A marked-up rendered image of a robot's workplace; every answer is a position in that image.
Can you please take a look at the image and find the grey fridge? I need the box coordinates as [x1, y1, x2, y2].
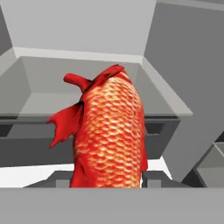
[0, 0, 224, 189]

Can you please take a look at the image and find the red orange scaly fish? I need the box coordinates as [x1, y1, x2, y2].
[46, 64, 149, 189]

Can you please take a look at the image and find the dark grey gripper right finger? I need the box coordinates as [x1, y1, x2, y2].
[141, 170, 191, 189]

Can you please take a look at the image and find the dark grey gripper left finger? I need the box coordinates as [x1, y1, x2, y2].
[23, 171, 74, 189]

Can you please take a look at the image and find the clear glass fridge shelf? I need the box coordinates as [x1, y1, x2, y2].
[0, 47, 194, 118]

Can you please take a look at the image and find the dark grey fridge drawer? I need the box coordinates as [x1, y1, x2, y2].
[0, 115, 181, 170]

